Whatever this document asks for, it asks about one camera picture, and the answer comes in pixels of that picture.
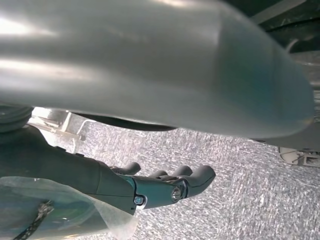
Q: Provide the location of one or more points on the clear plastic film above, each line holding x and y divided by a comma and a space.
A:
75, 218

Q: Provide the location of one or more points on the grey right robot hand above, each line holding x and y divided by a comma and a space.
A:
62, 165

